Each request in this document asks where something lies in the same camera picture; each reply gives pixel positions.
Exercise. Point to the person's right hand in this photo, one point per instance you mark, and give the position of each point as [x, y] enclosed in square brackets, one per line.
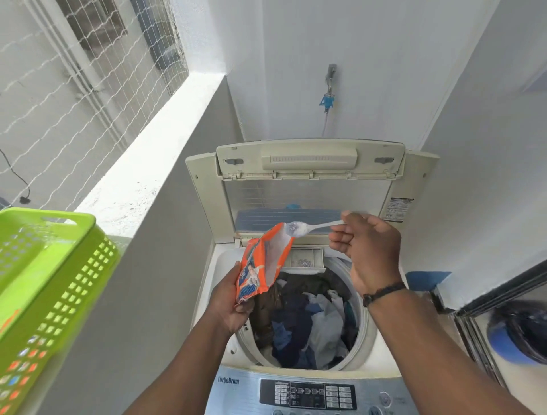
[376, 252]

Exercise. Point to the person's left hand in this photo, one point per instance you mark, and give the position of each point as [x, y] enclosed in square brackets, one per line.
[224, 305]

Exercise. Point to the person's right fingers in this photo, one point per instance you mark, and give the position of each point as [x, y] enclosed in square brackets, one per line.
[344, 241]

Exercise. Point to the person's left thumb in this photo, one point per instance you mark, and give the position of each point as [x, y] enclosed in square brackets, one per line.
[230, 280]

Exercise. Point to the white plastic spoon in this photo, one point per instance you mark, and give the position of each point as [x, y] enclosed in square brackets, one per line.
[318, 226]

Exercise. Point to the orange detergent powder packet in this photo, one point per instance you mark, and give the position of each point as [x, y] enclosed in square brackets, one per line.
[260, 269]

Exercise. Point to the person's left forearm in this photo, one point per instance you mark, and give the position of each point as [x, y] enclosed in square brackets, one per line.
[188, 376]

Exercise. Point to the person's right forearm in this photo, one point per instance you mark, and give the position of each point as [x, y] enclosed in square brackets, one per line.
[431, 355]

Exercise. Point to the white detergent drawer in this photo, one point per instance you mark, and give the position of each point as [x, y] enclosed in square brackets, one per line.
[303, 261]

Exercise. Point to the cream washing machine lid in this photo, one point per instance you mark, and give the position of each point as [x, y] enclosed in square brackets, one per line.
[307, 188]

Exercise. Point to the pile of clothes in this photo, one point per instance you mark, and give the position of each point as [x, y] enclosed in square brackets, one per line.
[307, 325]

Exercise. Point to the blue mat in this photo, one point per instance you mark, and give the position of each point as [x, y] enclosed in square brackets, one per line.
[427, 280]

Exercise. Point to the white top-load washing machine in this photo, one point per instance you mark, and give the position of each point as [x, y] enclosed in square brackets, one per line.
[239, 384]

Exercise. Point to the green plastic laundry basket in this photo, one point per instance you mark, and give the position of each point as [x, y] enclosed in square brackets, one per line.
[47, 290]

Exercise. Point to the blue plastic bucket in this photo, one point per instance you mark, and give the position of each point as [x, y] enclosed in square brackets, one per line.
[508, 342]

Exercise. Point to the white safety net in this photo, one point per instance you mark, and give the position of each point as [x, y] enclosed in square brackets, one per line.
[85, 85]

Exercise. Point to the metal wall tap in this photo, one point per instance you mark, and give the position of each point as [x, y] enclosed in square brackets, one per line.
[330, 79]

